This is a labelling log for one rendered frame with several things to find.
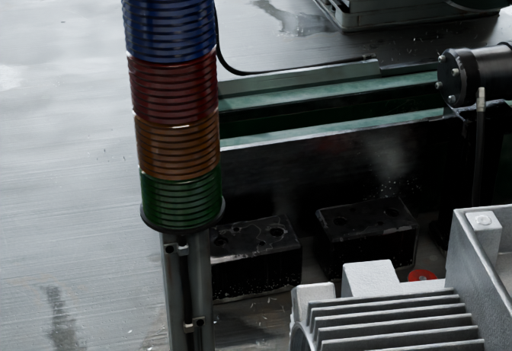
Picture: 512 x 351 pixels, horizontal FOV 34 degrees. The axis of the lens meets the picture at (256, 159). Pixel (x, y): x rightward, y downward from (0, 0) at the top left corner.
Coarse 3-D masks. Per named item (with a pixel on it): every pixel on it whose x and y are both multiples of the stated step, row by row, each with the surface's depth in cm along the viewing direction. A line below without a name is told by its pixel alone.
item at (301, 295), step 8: (296, 288) 47; (304, 288) 46; (312, 288) 47; (320, 288) 47; (328, 288) 47; (296, 296) 46; (304, 296) 46; (312, 296) 46; (320, 296) 46; (328, 296) 46; (296, 304) 47; (304, 304) 46; (296, 312) 47; (304, 312) 46; (296, 320) 47
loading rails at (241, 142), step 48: (240, 96) 102; (288, 96) 101; (336, 96) 101; (384, 96) 103; (432, 96) 105; (240, 144) 92; (288, 144) 90; (336, 144) 91; (384, 144) 93; (432, 144) 96; (240, 192) 91; (288, 192) 93; (336, 192) 95; (384, 192) 97; (432, 192) 100
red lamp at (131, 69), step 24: (144, 72) 54; (168, 72) 54; (192, 72) 54; (216, 72) 57; (144, 96) 55; (168, 96) 55; (192, 96) 55; (216, 96) 58; (168, 120) 56; (192, 120) 56
